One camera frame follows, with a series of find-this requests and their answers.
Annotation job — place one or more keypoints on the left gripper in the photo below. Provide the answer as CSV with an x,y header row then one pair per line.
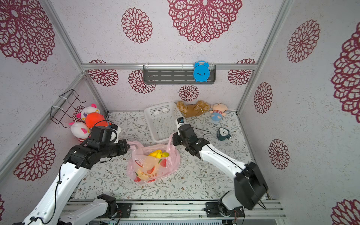
x,y
123,146

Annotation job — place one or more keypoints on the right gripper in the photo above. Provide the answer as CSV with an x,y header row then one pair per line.
x,y
176,139

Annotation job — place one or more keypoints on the yellow banana bunch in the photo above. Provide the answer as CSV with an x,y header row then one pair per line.
x,y
159,154

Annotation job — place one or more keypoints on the pink plastic bag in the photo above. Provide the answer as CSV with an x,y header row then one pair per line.
x,y
144,169

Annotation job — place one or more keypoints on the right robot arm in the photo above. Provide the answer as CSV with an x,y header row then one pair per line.
x,y
249,184

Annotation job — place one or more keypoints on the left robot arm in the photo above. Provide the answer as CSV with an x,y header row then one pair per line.
x,y
49,210

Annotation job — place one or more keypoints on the brown teddy bear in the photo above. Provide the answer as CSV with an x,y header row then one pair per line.
x,y
193,110

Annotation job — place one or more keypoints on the white pink plush lower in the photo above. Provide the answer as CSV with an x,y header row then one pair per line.
x,y
80,130

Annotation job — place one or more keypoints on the white pink plush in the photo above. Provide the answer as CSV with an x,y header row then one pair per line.
x,y
80,130
80,113

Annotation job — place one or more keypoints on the red plush toy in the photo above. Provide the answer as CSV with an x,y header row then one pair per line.
x,y
95,119

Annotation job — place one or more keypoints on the white plastic basket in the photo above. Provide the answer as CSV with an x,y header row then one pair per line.
x,y
161,120

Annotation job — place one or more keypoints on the white pink plush upper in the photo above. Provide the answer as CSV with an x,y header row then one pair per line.
x,y
80,113

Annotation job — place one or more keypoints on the small doll blue outfit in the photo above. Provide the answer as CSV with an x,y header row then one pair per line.
x,y
218,111

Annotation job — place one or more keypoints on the blue alarm clock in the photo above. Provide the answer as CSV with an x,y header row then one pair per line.
x,y
201,71

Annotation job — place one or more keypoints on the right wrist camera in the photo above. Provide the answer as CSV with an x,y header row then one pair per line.
x,y
180,121

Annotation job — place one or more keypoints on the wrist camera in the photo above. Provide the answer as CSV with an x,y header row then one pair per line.
x,y
115,133
180,121

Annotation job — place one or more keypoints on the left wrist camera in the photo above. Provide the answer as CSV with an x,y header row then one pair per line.
x,y
115,133

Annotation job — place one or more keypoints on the black wire rack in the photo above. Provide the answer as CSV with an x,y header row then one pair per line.
x,y
68,111

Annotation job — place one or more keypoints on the grey wall shelf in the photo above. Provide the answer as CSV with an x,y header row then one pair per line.
x,y
174,76

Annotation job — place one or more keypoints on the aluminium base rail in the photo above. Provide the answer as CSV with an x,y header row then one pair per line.
x,y
195,210

